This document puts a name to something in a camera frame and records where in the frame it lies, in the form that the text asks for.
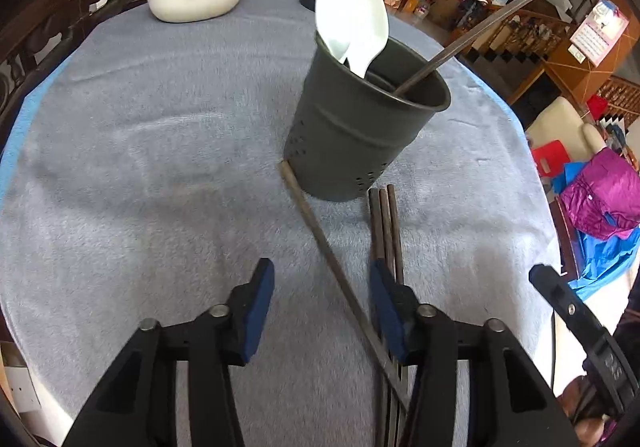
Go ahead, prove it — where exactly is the dark chopstick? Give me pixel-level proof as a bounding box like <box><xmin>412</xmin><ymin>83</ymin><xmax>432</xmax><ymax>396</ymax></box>
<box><xmin>378</xmin><ymin>188</ymin><xmax>398</xmax><ymax>446</ymax></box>
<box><xmin>368</xmin><ymin>188</ymin><xmax>388</xmax><ymax>446</ymax></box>
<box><xmin>393</xmin><ymin>0</ymin><xmax>533</xmax><ymax>96</ymax></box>
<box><xmin>279</xmin><ymin>160</ymin><xmax>409</xmax><ymax>412</ymax></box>
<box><xmin>386</xmin><ymin>185</ymin><xmax>406</xmax><ymax>445</ymax></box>

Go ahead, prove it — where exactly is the white plastic spoon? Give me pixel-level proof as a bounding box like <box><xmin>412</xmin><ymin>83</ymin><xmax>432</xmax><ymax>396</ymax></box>
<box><xmin>314</xmin><ymin>0</ymin><xmax>349</xmax><ymax>63</ymax></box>
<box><xmin>346</xmin><ymin>0</ymin><xmax>388</xmax><ymax>78</ymax></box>

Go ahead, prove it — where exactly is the person's right hand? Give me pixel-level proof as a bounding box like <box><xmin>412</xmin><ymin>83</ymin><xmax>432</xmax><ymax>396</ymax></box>
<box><xmin>558</xmin><ymin>375</ymin><xmax>611</xmax><ymax>447</ymax></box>

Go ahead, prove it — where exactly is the purple jacket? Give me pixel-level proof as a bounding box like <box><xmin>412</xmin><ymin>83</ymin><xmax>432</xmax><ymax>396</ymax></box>
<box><xmin>560</xmin><ymin>148</ymin><xmax>639</xmax><ymax>241</ymax></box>

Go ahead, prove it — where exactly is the red plastic stool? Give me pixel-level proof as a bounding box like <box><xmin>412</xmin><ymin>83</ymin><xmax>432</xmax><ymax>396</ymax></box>
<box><xmin>532</xmin><ymin>140</ymin><xmax>570</xmax><ymax>178</ymax></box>

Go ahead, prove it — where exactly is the grey table cloth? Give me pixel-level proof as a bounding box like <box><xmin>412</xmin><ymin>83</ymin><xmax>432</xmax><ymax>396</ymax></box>
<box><xmin>1</xmin><ymin>0</ymin><xmax>560</xmax><ymax>446</ymax></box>

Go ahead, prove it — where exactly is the cream armchair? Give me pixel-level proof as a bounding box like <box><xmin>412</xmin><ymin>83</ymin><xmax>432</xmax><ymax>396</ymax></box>
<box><xmin>525</xmin><ymin>96</ymin><xmax>606</xmax><ymax>162</ymax></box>

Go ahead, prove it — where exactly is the dark grey utensil holder cup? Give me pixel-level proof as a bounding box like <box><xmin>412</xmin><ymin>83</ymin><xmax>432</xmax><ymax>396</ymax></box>
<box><xmin>283</xmin><ymin>37</ymin><xmax>451</xmax><ymax>202</ymax></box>

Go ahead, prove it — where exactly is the wooden stair railing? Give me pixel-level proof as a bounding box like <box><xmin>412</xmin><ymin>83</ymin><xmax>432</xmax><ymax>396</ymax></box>
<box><xmin>459</xmin><ymin>9</ymin><xmax>576</xmax><ymax>63</ymax></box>

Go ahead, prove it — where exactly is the dark wooden chair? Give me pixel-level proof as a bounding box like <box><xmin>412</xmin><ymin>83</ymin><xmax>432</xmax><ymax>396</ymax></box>
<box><xmin>1</xmin><ymin>0</ymin><xmax>146</xmax><ymax>144</ymax></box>

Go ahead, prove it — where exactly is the thin black cable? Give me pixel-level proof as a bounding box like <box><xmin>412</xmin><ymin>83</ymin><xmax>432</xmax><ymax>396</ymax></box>
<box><xmin>549</xmin><ymin>313</ymin><xmax>559</xmax><ymax>395</ymax></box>

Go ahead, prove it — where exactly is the wall calendar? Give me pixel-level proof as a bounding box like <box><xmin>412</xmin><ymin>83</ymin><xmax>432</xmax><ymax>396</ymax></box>
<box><xmin>570</xmin><ymin>0</ymin><xmax>629</xmax><ymax>66</ymax></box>

